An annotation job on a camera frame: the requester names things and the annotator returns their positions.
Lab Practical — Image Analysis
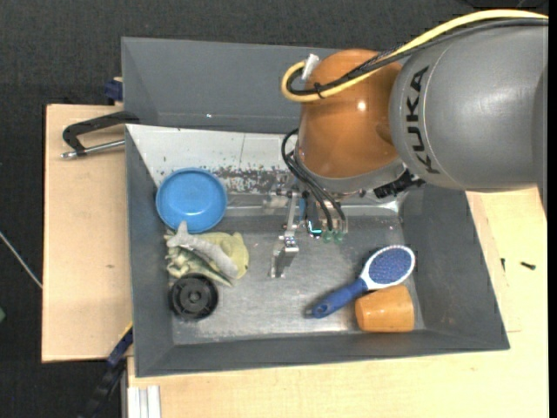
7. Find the blue plastic bowl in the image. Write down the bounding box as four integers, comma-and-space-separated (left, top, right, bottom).
155, 167, 229, 235

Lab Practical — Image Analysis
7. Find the grey toy animal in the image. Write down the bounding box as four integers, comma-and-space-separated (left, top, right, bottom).
165, 220, 240, 279

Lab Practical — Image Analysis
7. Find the grey metal bin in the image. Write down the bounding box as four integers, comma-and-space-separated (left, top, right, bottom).
120, 36, 511, 379

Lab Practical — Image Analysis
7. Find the blue and white brush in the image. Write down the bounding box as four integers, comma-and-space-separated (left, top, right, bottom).
311, 245, 417, 320

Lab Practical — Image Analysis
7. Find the orange cup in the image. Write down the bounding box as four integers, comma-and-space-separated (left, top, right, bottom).
353, 284, 416, 334

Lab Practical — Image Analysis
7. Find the pale wood board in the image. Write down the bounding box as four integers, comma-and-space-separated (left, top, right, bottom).
41, 104, 134, 363

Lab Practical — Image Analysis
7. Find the black round spool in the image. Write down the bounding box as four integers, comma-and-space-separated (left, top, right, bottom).
168, 273, 220, 322

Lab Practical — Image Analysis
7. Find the black cylinder on white bracket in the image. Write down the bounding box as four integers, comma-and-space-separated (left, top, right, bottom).
372, 168, 426, 200

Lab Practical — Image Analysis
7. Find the yellow-green cloth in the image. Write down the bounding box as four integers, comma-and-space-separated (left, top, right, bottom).
164, 231, 251, 288

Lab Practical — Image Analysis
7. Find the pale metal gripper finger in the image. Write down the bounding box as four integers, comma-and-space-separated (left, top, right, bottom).
268, 246, 284, 280
280, 232, 301, 278

